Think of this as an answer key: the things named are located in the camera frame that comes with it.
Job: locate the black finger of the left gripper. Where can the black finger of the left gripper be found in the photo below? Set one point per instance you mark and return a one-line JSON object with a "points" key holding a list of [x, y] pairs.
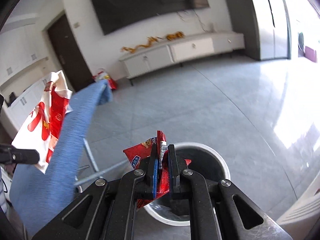
{"points": [[11, 155]]}

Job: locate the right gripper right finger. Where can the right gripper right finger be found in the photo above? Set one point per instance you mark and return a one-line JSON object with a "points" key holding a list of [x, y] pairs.
{"points": [[218, 209]]}

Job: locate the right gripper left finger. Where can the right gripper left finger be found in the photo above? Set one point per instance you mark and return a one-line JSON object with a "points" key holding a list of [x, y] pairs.
{"points": [[106, 209]]}

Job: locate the white red plastic bag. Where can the white red plastic bag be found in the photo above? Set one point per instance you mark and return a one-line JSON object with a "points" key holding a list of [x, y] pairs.
{"points": [[42, 127]]}

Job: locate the red snack wrapper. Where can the red snack wrapper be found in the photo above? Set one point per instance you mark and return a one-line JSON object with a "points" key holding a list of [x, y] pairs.
{"points": [[157, 170]]}

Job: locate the metal trash can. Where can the metal trash can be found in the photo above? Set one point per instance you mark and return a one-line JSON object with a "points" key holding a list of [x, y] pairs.
{"points": [[205, 161]]}

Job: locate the white shoe cabinet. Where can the white shoe cabinet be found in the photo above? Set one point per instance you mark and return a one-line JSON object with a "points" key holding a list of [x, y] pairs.
{"points": [[22, 106]]}

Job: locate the blue fuzzy table cover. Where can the blue fuzzy table cover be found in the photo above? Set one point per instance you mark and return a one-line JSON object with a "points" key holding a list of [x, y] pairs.
{"points": [[38, 197]]}

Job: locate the dark brown entrance door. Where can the dark brown entrance door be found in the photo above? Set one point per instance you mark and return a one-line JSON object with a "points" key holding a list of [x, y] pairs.
{"points": [[69, 55]]}

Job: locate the red white gift bag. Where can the red white gift bag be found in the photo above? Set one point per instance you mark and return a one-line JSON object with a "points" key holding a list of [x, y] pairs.
{"points": [[103, 75]]}

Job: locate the white tv cabinet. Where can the white tv cabinet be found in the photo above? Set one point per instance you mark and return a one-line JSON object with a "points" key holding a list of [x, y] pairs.
{"points": [[169, 53]]}

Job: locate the golden dragon figurine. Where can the golden dragon figurine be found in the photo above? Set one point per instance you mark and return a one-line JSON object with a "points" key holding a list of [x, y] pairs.
{"points": [[150, 41]]}

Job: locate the golden tiger figurine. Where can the golden tiger figurine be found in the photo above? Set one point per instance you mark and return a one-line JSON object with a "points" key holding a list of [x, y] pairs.
{"points": [[174, 36]]}

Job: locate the metal table leg frame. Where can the metal table leg frame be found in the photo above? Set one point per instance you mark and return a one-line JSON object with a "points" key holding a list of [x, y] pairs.
{"points": [[122, 166]]}

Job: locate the wall mounted black television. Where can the wall mounted black television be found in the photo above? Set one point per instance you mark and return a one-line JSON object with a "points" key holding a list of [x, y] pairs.
{"points": [[150, 2]]}

